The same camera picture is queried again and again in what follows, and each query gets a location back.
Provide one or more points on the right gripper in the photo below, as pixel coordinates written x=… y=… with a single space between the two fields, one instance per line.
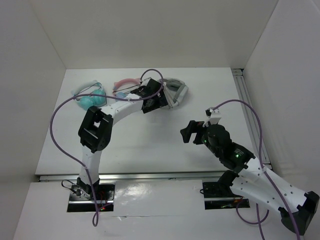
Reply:
x=193 y=126

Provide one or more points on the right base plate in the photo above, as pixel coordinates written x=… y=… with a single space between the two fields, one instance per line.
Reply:
x=217 y=196

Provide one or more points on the teal headphones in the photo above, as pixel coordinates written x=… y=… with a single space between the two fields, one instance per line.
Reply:
x=86 y=95

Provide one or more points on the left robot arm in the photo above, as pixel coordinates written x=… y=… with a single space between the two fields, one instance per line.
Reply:
x=96 y=128

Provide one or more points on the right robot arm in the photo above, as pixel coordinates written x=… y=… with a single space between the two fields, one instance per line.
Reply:
x=247 y=177

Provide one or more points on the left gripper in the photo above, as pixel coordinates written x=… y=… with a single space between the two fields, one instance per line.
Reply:
x=160 y=101

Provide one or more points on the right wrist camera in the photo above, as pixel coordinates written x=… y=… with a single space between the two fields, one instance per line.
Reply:
x=213 y=116

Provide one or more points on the pink blue headphones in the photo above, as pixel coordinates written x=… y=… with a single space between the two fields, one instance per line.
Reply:
x=123 y=87

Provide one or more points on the aluminium front rail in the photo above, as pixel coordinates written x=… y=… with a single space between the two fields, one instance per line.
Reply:
x=138 y=176

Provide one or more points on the white grey headphones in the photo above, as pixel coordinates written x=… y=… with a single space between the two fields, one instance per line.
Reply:
x=174 y=90

